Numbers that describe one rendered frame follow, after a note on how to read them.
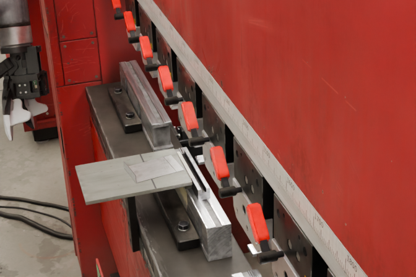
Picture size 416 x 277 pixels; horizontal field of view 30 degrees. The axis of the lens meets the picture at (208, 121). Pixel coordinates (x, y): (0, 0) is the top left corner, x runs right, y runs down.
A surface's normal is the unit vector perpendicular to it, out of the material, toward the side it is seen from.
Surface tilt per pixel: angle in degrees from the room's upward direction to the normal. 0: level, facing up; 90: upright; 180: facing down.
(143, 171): 0
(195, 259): 0
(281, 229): 90
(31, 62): 72
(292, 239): 90
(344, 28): 90
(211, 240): 90
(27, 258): 0
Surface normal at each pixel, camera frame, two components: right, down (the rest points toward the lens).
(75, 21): 0.29, 0.43
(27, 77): -0.10, 0.16
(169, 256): -0.04, -0.89
